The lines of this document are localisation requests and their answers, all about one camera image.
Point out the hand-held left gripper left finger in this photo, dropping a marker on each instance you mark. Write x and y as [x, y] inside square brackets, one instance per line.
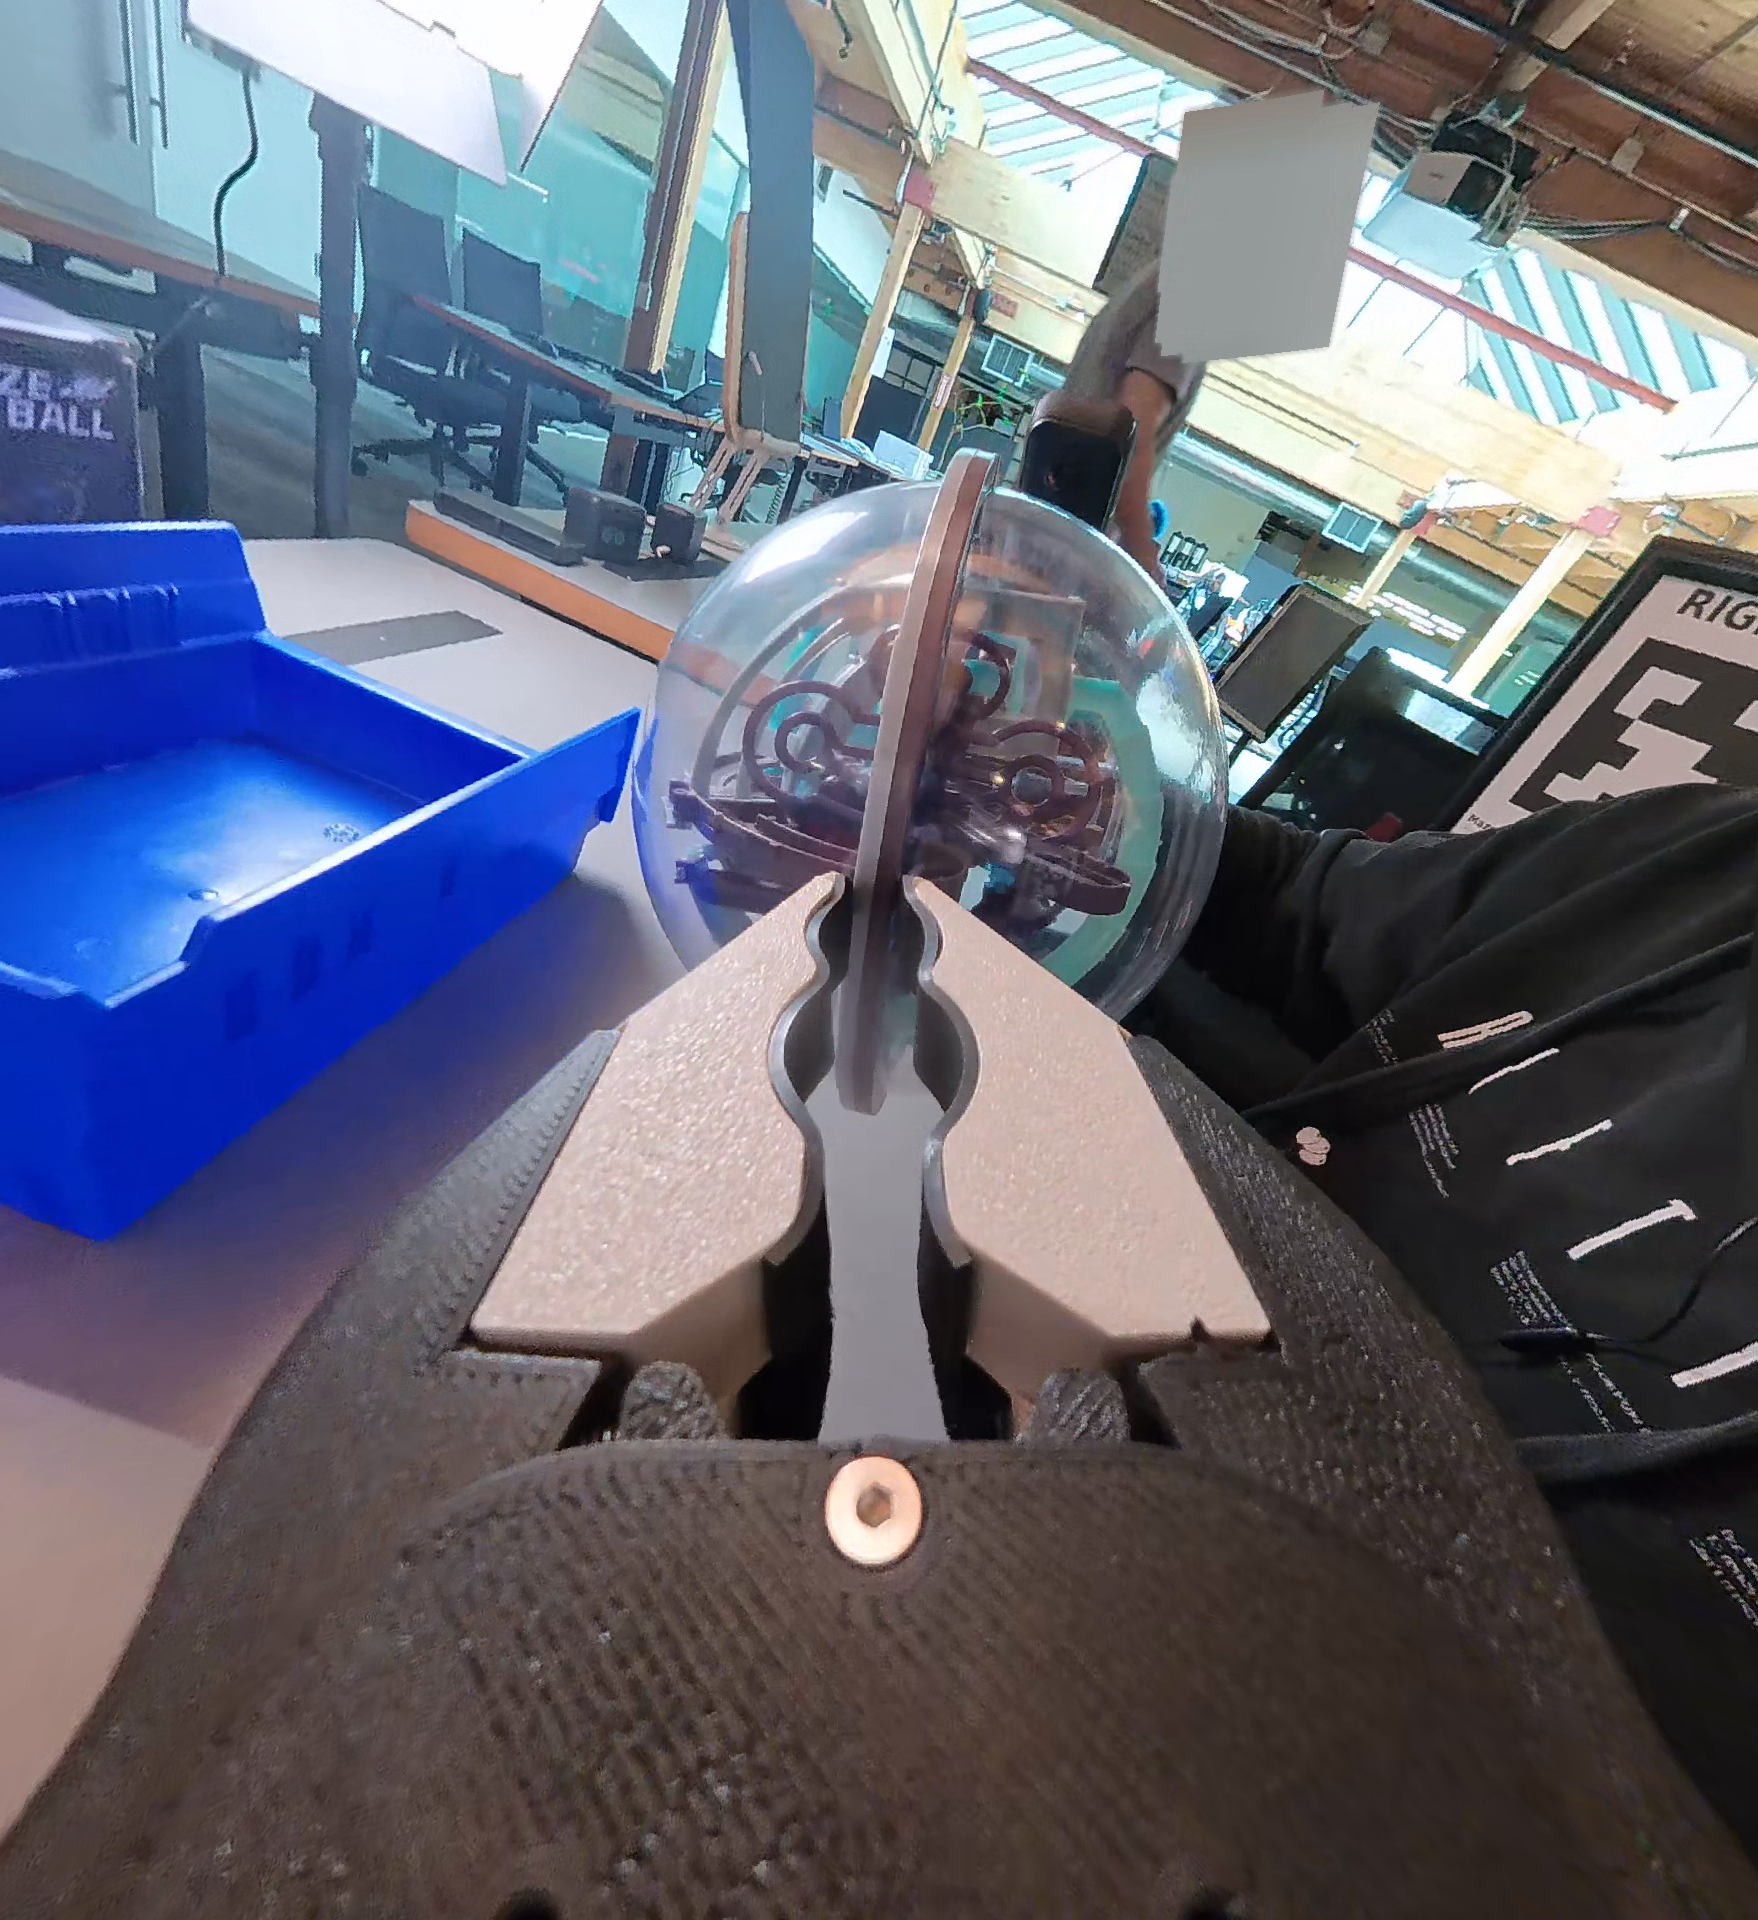
[655, 1201]

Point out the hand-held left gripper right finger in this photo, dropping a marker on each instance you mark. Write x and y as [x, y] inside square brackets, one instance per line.
[1088, 1201]

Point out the clear plastic maze ball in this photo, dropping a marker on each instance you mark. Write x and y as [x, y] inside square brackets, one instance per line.
[760, 721]

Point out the blue plastic bin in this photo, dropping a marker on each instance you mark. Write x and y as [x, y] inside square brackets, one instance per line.
[189, 872]

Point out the person's right forearm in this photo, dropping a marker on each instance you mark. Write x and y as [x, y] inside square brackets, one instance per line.
[1270, 930]

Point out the black charger block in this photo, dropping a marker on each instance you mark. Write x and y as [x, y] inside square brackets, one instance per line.
[640, 527]

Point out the ceiling projector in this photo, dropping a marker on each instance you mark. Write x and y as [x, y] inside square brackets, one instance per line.
[1474, 186]

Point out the person's black sweatshirt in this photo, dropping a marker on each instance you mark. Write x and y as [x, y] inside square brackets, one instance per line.
[1599, 1262]

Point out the grey desk with wooden edge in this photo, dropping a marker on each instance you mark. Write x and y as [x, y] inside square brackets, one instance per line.
[564, 572]

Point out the flat black box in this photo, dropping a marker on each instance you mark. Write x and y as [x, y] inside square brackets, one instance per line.
[504, 541]

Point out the black framed tag sign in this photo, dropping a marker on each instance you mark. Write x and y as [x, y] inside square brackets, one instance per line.
[1646, 691]

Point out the black strip on table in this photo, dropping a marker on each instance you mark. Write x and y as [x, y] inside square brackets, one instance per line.
[399, 638]

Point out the bright light panel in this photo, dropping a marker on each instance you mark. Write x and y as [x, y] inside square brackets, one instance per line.
[399, 61]

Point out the dark blue cardboard box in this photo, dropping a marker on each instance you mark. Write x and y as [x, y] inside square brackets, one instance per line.
[25, 421]

